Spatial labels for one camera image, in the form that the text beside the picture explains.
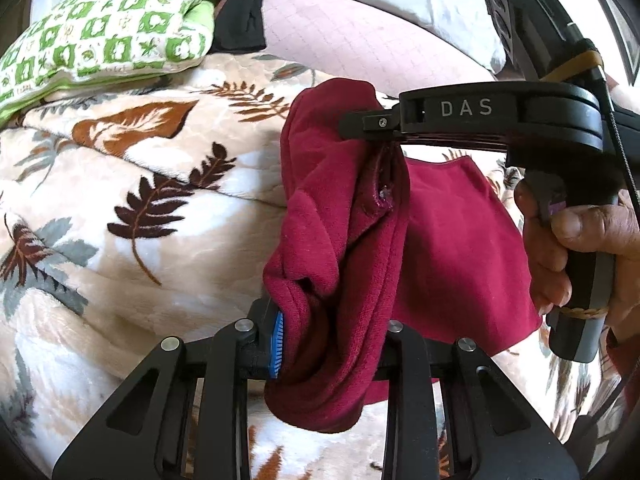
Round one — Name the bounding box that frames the pink quilted cushion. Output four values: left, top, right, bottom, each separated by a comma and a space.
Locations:
259, 0, 495, 96

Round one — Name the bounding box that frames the green white patterned pillow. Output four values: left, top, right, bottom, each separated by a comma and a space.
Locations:
1, 0, 215, 122

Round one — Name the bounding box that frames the beige leaf-print blanket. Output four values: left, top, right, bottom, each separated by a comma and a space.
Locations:
0, 52, 626, 480

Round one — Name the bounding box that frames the dark red fleece garment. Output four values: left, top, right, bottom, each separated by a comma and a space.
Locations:
264, 78, 540, 432

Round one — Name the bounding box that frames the person's right hand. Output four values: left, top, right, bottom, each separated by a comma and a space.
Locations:
514, 182, 639, 344

